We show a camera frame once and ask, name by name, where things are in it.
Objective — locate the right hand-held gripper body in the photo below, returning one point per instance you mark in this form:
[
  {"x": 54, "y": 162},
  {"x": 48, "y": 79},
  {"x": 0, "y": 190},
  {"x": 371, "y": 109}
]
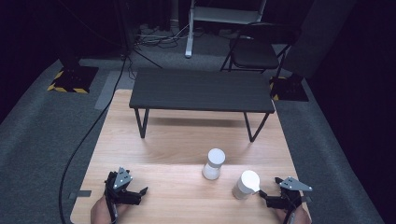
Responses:
[{"x": 285, "y": 201}]

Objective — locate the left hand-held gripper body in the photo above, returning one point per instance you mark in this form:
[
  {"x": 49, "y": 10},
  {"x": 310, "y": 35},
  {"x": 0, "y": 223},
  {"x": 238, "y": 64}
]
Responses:
[{"x": 122, "y": 195}]

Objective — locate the jar with white flip cap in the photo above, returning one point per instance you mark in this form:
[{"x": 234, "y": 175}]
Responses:
[{"x": 246, "y": 185}]

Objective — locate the jar with white round cap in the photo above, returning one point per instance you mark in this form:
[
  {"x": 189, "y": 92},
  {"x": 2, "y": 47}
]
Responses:
[{"x": 213, "y": 168}]

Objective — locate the small black shelf table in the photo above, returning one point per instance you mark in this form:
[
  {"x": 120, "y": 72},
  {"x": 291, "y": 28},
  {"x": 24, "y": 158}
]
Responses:
[{"x": 202, "y": 91}]

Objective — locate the person's right hand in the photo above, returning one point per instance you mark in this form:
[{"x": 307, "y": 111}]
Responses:
[{"x": 299, "y": 216}]

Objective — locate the person's left hand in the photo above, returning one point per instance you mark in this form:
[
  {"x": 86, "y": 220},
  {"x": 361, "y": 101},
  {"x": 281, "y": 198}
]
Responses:
[{"x": 102, "y": 212}]

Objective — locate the grey tape piece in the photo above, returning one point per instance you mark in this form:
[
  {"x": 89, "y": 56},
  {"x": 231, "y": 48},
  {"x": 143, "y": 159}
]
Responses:
[{"x": 80, "y": 194}]

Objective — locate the grey floor strip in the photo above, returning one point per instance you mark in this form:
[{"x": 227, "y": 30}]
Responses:
[{"x": 107, "y": 90}]

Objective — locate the black yellow-striped stand base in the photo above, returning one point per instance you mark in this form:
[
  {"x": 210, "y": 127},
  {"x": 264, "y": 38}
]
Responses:
[
  {"x": 73, "y": 80},
  {"x": 289, "y": 89}
]

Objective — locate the black folding chair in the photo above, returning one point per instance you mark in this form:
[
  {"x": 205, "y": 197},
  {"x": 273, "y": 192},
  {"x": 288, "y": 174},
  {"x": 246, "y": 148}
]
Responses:
[{"x": 255, "y": 53}]

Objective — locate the black stand pole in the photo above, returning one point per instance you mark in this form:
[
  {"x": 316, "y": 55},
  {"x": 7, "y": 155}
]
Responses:
[{"x": 124, "y": 28}]

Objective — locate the grey leaning panel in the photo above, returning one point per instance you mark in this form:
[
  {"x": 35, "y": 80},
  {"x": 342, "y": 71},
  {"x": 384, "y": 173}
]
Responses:
[{"x": 317, "y": 34}]

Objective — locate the white metal stand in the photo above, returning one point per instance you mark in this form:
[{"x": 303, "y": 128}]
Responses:
[{"x": 222, "y": 15}]

